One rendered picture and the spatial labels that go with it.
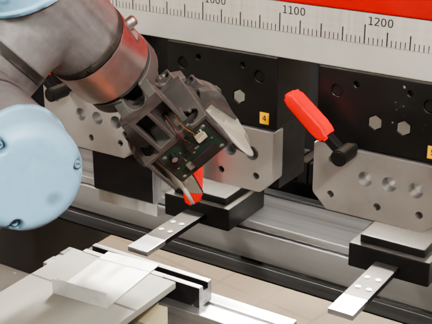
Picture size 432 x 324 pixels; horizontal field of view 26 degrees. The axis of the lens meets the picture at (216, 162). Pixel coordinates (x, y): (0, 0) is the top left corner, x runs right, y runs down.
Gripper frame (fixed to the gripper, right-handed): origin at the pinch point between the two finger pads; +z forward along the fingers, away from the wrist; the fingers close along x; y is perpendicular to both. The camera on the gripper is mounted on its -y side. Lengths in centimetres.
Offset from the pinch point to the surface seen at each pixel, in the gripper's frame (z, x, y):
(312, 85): 52, 15, -45
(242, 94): 5.1, 6.2, -10.0
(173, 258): 194, -59, -148
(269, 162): 10.6, 3.6, -4.1
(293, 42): 1.0, 14.3, -7.1
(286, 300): 197, -33, -106
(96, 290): 16.4, -24.2, -10.7
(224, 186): 39.1, -6.3, -29.5
